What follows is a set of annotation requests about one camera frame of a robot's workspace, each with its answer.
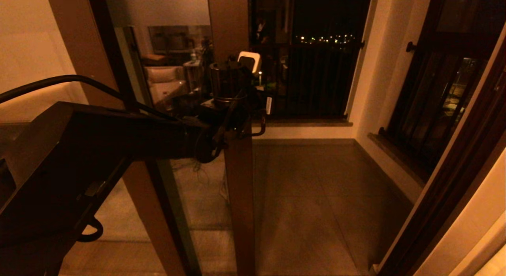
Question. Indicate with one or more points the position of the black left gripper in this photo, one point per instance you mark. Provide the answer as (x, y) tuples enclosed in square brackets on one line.
[(233, 102)]

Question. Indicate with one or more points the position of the brown framed sliding glass door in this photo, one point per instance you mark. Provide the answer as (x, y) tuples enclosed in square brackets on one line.
[(241, 189)]

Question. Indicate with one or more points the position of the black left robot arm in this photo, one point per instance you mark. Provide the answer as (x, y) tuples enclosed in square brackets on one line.
[(91, 157)]

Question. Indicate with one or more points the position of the black metal balcony railing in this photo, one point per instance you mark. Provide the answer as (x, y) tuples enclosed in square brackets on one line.
[(316, 82)]

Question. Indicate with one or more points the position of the brown framed fixed glass panel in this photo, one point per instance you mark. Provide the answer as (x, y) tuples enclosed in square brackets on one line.
[(79, 38)]

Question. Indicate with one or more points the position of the brown stone side window sill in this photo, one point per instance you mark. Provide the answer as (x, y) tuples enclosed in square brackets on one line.
[(395, 157)]

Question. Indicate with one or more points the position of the black metal side window railing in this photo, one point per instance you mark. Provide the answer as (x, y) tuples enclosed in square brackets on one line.
[(435, 110)]

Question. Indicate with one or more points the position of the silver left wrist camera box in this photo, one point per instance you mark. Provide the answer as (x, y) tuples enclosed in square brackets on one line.
[(250, 60)]

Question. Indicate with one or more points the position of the dark brown side window frame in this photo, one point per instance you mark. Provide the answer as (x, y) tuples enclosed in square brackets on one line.
[(454, 42)]

